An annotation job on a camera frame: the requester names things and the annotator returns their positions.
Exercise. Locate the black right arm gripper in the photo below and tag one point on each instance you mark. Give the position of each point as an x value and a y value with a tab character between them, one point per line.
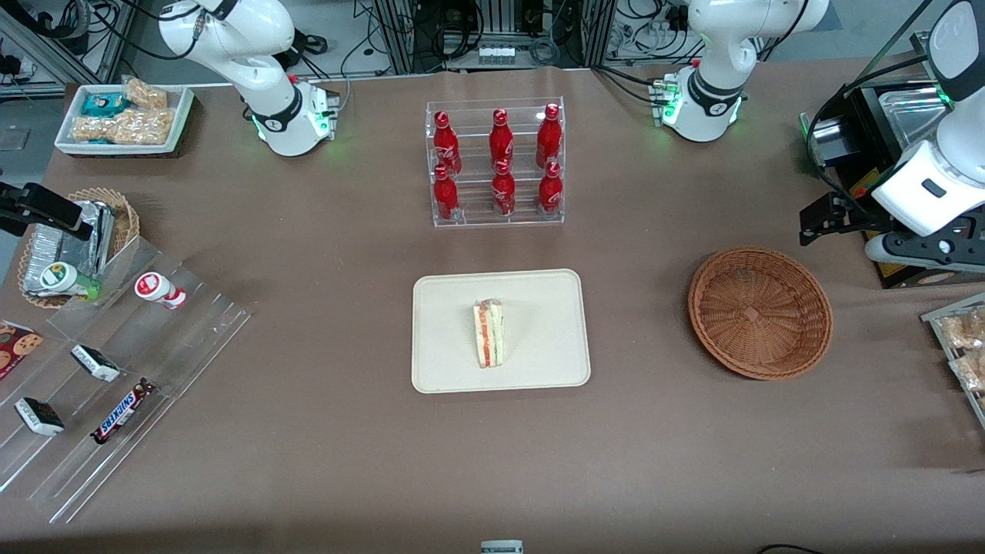
35	201

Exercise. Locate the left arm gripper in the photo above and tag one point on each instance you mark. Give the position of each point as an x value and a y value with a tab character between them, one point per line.
860	213

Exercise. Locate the triangular sandwich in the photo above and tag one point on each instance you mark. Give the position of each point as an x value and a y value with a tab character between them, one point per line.
490	335

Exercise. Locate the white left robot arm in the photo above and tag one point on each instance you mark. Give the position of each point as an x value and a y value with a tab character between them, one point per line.
716	46

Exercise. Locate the light tan wicker basket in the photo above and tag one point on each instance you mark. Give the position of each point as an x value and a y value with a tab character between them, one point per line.
127	215

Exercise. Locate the round brown wicker basket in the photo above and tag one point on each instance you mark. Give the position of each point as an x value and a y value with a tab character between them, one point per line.
762	315

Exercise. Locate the white rectangular snack tray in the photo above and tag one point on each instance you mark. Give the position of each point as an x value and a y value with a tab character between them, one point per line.
183	115

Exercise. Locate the metal bread tray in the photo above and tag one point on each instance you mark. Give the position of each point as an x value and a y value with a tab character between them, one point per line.
935	323

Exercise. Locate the beige rectangular tray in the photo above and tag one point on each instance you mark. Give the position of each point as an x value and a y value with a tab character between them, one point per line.
539	331

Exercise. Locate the silver foil wrapped package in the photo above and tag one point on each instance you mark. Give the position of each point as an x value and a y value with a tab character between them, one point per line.
65	246

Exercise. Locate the green label yogurt bottle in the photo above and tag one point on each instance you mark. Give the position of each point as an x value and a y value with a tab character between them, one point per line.
61	278

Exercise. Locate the black food warmer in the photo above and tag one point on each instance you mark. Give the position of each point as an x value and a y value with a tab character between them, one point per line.
862	146

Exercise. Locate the large puffed rice snack pack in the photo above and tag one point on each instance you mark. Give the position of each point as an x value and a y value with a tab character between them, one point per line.
127	127

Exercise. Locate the teal snack pack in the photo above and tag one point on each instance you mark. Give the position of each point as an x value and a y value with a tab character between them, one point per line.
102	105

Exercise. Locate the red label yogurt bottle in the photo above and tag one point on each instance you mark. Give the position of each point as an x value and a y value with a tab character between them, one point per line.
154	288

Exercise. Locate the metal food pan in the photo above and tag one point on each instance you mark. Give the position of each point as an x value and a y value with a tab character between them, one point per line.
908	115

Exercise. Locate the small puffed rice snack pack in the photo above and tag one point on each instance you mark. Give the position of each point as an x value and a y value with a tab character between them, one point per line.
146	94

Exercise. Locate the red cookie pack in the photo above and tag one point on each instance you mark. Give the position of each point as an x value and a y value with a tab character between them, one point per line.
17	348

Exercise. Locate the black white chocolate bar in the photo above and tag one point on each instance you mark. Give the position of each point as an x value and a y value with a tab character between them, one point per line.
95	363
40	416

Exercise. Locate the clear acrylic stepped shelf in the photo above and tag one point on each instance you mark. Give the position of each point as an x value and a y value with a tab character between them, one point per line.
177	338

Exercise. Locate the wrapped bread pack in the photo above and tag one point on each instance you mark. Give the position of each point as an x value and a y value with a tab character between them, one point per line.
966	331
971	371

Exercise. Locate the Snickers bar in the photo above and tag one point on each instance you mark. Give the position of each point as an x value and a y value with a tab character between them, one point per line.
123	412

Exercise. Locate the red cola bottle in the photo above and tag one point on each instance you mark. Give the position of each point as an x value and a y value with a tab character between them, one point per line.
504	192
501	142
550	191
549	138
445	196
446	146

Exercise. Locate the clear acrylic bottle rack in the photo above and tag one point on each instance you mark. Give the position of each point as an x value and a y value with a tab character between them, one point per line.
477	219

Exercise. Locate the white power strip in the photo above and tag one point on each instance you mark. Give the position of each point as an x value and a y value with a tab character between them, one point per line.
496	55

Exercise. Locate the white labelled device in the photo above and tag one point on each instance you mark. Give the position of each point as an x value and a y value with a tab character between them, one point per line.
502	548

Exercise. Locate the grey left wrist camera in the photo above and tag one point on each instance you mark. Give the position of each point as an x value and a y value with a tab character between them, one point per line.
923	248

